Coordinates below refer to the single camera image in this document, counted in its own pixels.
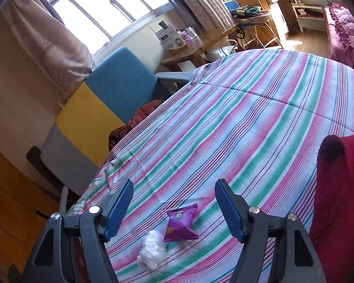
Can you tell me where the bundled beige patterned curtain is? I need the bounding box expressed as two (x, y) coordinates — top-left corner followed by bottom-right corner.
(1, 0), (96, 107)

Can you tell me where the hanging striped curtain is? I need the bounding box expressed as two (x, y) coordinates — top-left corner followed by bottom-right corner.
(165, 0), (236, 33)

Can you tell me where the blue chair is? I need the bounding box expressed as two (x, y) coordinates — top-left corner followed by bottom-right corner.
(221, 0), (239, 15)

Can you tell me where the wooden wardrobe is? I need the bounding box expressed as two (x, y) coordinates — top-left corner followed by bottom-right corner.
(0, 138), (68, 283)

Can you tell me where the white low shelf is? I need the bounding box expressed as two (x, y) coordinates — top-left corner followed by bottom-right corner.
(291, 2), (328, 33)

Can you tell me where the green patterned cloth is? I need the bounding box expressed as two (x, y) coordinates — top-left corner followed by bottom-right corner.
(235, 5), (263, 17)

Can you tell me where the white snack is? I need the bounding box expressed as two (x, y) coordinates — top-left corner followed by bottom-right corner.
(136, 229), (167, 270)

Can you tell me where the wooden side table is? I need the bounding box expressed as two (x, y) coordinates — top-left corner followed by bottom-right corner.
(161, 25), (239, 65)

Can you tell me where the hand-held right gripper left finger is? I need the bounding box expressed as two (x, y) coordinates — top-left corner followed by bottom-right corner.
(22, 178), (134, 283)

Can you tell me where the white printed carton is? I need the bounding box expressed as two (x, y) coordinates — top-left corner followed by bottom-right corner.
(155, 24), (187, 50)

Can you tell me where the purple snack packet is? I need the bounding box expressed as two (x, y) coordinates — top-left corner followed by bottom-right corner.
(163, 203), (199, 244)

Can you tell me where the round table with metal legs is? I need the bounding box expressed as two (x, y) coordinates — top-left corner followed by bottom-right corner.
(233, 9), (283, 49)

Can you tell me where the grey yellow blue armchair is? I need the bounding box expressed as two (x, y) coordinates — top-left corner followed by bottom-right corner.
(41, 46), (195, 195)

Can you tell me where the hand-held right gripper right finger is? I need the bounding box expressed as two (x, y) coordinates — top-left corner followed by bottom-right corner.
(215, 178), (328, 283)

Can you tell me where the white kettle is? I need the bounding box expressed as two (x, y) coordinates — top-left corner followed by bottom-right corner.
(208, 40), (239, 62)

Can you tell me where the dark red cloth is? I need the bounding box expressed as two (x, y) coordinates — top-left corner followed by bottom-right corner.
(108, 100), (166, 152)

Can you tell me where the magenta sofa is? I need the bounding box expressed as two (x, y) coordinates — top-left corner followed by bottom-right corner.
(324, 2), (354, 77)

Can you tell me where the pink green striped tablecloth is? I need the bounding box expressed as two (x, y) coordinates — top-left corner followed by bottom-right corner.
(66, 49), (354, 283)

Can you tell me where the small purple box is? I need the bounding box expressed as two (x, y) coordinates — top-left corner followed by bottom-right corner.
(178, 29), (192, 45)

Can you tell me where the window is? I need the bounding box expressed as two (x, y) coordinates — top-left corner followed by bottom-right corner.
(37, 0), (171, 55)

